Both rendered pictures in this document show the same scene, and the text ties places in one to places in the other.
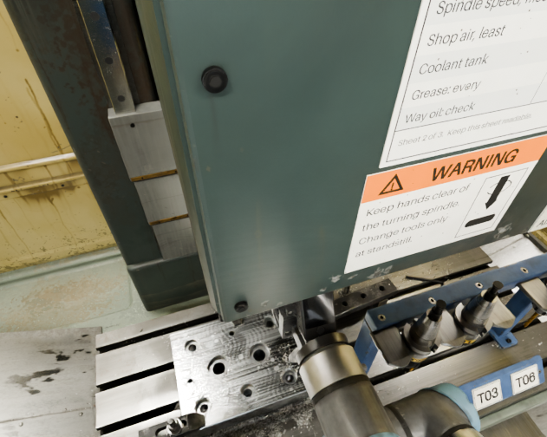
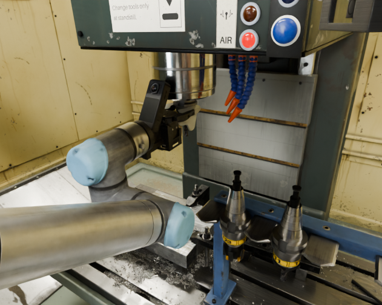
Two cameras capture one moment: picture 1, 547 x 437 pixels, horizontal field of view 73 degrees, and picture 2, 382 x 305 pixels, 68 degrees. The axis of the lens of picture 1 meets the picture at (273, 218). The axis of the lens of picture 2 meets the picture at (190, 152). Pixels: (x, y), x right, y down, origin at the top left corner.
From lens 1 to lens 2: 63 cm
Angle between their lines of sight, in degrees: 46
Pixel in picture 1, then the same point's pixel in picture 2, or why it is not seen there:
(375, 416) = (108, 138)
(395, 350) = (209, 212)
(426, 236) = (143, 18)
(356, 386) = (119, 131)
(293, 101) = not seen: outside the picture
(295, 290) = (97, 35)
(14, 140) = not seen: hidden behind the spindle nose
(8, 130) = not seen: hidden behind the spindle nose
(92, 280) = (178, 189)
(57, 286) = (163, 183)
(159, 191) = (206, 123)
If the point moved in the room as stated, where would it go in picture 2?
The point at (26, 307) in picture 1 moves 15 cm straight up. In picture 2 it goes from (145, 183) to (143, 163)
